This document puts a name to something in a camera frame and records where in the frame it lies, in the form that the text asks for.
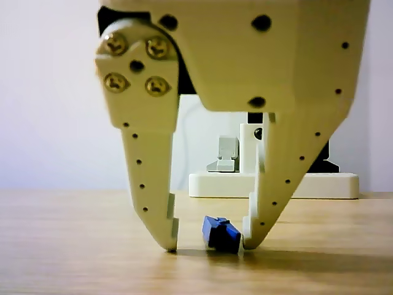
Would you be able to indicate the blue clothes peg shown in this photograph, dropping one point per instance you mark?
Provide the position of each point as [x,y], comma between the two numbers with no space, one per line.
[219,235]

